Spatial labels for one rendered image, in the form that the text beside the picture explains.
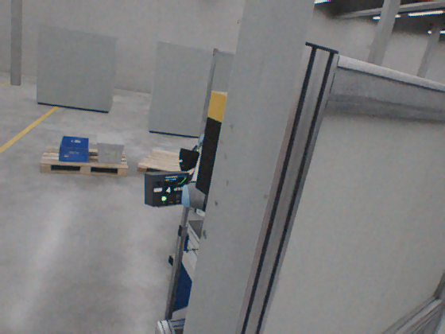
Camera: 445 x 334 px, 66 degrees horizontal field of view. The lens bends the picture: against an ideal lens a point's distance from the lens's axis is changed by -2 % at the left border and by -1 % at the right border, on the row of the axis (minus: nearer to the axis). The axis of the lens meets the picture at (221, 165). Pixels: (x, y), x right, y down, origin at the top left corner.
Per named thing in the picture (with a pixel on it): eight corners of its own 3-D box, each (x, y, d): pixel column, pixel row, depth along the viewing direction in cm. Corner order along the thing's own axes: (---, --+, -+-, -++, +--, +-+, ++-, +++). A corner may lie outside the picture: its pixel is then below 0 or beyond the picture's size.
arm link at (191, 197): (205, 203, 185) (225, 133, 219) (178, 197, 185) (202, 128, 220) (204, 215, 194) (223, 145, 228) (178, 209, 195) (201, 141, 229)
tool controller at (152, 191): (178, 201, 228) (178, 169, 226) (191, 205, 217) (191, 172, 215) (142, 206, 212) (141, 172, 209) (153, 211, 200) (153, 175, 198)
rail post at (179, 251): (168, 324, 260) (182, 233, 237) (170, 327, 258) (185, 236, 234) (163, 325, 258) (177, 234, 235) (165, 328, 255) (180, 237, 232)
